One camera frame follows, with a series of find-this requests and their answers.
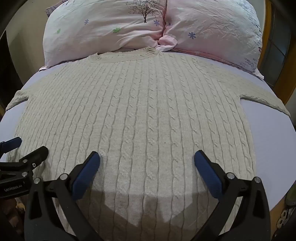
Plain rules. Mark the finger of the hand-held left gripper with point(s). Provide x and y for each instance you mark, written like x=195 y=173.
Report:
x=12 y=143
x=34 y=160

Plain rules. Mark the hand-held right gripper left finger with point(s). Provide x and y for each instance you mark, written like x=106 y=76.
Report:
x=85 y=174

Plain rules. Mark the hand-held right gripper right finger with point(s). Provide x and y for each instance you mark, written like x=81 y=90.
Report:
x=209 y=174

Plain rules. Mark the pink floral pillow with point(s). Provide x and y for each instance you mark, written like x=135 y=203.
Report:
x=215 y=30
x=101 y=30

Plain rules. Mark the wooden door frame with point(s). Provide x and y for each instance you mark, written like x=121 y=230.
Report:
x=278 y=51

